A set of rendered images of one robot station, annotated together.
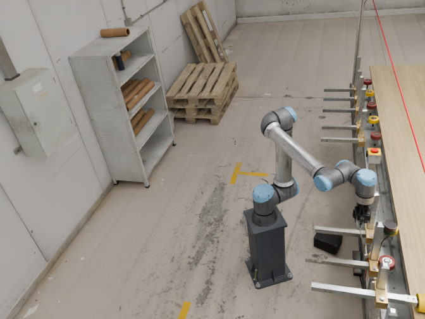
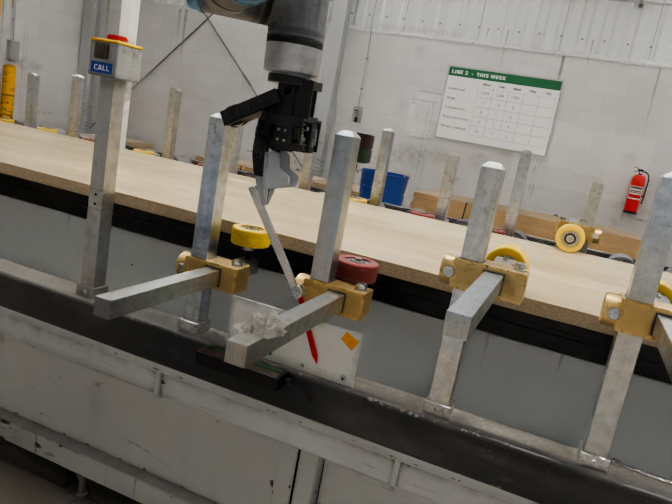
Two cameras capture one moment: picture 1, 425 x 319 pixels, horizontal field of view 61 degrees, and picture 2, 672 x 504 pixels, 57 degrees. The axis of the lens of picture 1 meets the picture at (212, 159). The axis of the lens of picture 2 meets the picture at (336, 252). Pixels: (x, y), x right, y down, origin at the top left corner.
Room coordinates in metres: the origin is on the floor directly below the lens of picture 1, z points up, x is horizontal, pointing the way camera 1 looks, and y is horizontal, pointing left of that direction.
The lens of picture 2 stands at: (1.23, 0.29, 1.14)
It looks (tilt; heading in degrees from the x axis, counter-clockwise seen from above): 12 degrees down; 270
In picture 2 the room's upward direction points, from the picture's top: 10 degrees clockwise
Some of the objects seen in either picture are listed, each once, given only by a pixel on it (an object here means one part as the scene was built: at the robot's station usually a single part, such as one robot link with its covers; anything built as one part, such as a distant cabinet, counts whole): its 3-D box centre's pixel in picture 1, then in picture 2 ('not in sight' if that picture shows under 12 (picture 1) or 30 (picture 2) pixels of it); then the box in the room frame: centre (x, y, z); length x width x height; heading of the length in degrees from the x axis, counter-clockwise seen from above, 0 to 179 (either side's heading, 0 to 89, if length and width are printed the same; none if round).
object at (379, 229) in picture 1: (374, 254); (324, 266); (1.24, -0.78, 0.89); 0.04 x 0.04 x 0.48; 69
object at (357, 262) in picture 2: (385, 267); (352, 287); (1.18, -0.82, 0.85); 0.08 x 0.08 x 0.11
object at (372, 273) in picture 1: (374, 264); (332, 295); (1.21, -0.77, 0.85); 0.14 x 0.06 x 0.05; 159
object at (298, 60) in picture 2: (365, 197); (293, 62); (1.34, -0.74, 1.22); 0.10 x 0.09 x 0.05; 69
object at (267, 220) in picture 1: (264, 212); not in sight; (1.93, -0.31, 0.65); 0.19 x 0.19 x 0.10
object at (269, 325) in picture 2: (319, 256); (267, 319); (1.30, -0.50, 0.87); 0.09 x 0.07 x 0.02; 69
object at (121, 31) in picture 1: (114, 32); not in sight; (3.88, 0.78, 1.59); 0.30 x 0.08 x 0.08; 69
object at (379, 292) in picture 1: (380, 292); (483, 277); (0.98, -0.68, 0.95); 0.14 x 0.06 x 0.05; 159
